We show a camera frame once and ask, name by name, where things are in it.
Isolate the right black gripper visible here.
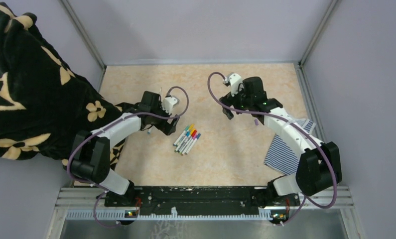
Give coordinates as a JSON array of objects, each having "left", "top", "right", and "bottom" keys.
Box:
[{"left": 219, "top": 82, "right": 253, "bottom": 120}]

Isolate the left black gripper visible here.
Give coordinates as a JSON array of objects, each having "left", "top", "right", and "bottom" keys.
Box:
[{"left": 150, "top": 100, "right": 179, "bottom": 135}]

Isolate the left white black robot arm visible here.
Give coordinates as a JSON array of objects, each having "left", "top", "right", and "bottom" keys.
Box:
[{"left": 67, "top": 91, "right": 180, "bottom": 206}]

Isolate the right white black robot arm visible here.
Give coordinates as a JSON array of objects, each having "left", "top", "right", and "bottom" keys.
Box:
[{"left": 216, "top": 73, "right": 342, "bottom": 209}]

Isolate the orange cap white marker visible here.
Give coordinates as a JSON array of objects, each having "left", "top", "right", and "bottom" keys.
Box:
[{"left": 175, "top": 128, "right": 196, "bottom": 152}]

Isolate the blue cap white marker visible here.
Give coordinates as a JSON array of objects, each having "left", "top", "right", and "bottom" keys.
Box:
[{"left": 183, "top": 133, "right": 201, "bottom": 155}]

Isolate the blue striped cloth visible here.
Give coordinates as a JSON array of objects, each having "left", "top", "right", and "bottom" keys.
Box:
[{"left": 264, "top": 134, "right": 298, "bottom": 175}]

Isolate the black floral blanket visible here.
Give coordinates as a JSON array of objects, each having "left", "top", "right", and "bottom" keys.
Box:
[{"left": 0, "top": 2, "right": 132, "bottom": 166}]

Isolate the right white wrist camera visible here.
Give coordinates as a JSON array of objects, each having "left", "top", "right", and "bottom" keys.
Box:
[{"left": 223, "top": 73, "right": 243, "bottom": 97}]

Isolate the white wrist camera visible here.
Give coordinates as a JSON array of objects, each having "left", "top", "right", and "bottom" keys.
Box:
[
  {"left": 161, "top": 96, "right": 180, "bottom": 115},
  {"left": 223, "top": 73, "right": 243, "bottom": 97}
]

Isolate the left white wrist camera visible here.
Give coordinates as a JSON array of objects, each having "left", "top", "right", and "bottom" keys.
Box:
[{"left": 161, "top": 96, "right": 180, "bottom": 115}]

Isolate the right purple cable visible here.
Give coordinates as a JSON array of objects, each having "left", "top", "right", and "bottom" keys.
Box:
[{"left": 207, "top": 72, "right": 339, "bottom": 228}]

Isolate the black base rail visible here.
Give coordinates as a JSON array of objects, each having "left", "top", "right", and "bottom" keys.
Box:
[{"left": 105, "top": 186, "right": 300, "bottom": 224}]

